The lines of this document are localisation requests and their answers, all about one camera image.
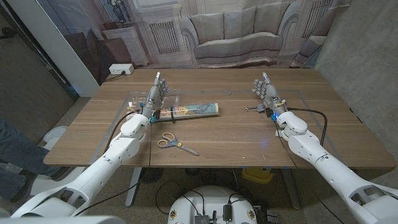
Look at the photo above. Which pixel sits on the yellow floor object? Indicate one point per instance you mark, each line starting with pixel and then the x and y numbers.
pixel 257 175

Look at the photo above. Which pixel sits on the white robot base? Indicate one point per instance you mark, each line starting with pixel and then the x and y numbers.
pixel 211 202

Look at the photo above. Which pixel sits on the black round floor fan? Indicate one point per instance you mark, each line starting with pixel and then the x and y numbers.
pixel 151 175

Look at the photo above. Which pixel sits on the white table leg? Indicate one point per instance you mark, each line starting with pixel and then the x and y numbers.
pixel 133 186
pixel 291 189

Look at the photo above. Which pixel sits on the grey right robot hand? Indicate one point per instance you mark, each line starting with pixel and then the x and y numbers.
pixel 270 95

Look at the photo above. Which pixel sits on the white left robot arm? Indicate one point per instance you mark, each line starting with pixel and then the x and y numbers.
pixel 118 152

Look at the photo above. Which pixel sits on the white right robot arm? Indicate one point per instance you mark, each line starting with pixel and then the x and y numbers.
pixel 311 149

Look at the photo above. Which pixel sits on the printed living room backdrop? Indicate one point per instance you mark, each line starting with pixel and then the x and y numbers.
pixel 236 31

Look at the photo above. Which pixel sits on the person in blue jeans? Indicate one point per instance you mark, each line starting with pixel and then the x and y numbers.
pixel 15 146

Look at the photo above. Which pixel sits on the paper map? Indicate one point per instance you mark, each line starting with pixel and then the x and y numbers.
pixel 199 110

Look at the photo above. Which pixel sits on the white power strip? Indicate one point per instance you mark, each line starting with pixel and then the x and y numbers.
pixel 121 68

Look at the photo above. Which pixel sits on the clear plastic clamshell container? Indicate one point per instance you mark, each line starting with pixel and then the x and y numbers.
pixel 136 98

